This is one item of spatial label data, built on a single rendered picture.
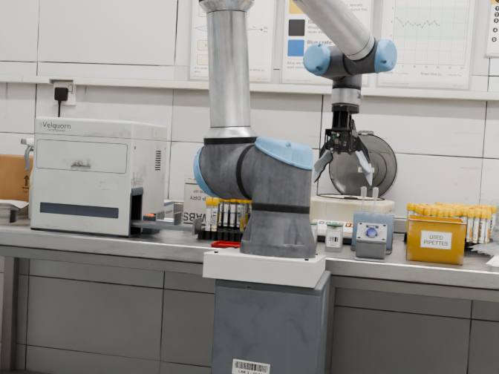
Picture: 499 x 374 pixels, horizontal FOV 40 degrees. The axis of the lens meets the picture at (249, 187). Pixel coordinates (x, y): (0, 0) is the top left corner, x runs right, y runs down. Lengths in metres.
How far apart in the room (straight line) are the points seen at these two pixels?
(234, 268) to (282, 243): 0.10
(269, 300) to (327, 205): 0.71
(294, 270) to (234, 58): 0.45
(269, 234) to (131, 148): 0.59
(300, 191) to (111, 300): 1.35
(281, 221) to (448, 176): 1.08
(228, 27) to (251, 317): 0.58
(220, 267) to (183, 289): 1.16
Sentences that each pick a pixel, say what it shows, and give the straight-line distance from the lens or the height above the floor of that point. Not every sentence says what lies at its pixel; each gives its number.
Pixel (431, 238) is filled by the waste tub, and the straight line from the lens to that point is 1.68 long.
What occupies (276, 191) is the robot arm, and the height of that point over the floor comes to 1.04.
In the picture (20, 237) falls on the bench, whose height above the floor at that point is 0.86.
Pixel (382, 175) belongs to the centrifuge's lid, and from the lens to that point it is 2.22.
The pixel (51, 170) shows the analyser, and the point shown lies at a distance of 1.86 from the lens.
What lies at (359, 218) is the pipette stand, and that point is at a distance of 1.77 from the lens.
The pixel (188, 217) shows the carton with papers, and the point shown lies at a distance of 2.03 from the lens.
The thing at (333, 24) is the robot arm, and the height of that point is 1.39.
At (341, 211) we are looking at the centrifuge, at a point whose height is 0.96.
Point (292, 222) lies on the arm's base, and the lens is 1.31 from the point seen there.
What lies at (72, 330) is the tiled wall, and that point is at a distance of 2.62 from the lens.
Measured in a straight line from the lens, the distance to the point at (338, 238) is 1.72.
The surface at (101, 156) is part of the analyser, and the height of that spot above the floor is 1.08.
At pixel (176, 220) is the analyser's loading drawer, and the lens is 1.76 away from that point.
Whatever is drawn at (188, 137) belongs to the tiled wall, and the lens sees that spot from 2.38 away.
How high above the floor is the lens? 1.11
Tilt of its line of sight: 3 degrees down
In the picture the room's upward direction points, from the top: 3 degrees clockwise
